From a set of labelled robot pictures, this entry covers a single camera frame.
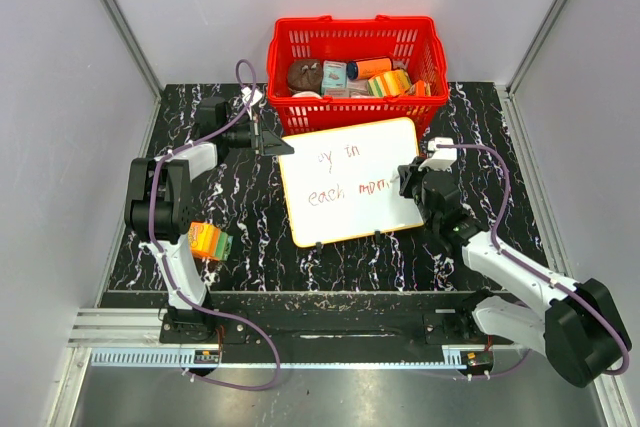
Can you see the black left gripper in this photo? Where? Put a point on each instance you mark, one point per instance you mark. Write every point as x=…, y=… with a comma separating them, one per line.
x=273, y=145

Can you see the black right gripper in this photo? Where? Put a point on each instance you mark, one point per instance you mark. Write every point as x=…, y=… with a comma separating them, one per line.
x=409, y=175

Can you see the yellow framed whiteboard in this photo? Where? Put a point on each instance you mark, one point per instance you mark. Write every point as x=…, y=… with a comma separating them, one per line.
x=337, y=182

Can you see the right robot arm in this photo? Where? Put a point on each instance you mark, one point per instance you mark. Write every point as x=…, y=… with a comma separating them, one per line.
x=575, y=325

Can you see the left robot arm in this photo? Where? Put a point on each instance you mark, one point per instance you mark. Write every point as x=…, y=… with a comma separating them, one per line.
x=158, y=207

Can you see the yellow orange snack box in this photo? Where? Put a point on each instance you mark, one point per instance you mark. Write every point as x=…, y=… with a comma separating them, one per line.
x=389, y=84

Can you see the teal small box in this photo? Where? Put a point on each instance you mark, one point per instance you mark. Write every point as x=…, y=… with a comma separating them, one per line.
x=334, y=75

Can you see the blue capped yellow bottle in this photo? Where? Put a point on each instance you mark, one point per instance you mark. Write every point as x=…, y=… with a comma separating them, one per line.
x=365, y=69

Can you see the orange green snack box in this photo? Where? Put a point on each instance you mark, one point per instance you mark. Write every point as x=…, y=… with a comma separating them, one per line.
x=209, y=242

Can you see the red plastic basket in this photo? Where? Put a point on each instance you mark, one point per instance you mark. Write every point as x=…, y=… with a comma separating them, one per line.
x=410, y=42

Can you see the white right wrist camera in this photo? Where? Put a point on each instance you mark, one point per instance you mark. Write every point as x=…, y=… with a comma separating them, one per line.
x=441, y=154

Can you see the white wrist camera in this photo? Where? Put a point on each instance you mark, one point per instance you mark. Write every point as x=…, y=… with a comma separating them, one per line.
x=251, y=97
x=441, y=154

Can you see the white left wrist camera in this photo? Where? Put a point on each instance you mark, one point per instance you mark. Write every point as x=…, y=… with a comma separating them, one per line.
x=251, y=97

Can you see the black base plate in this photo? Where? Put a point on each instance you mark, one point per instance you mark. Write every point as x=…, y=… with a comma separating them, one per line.
x=424, y=317

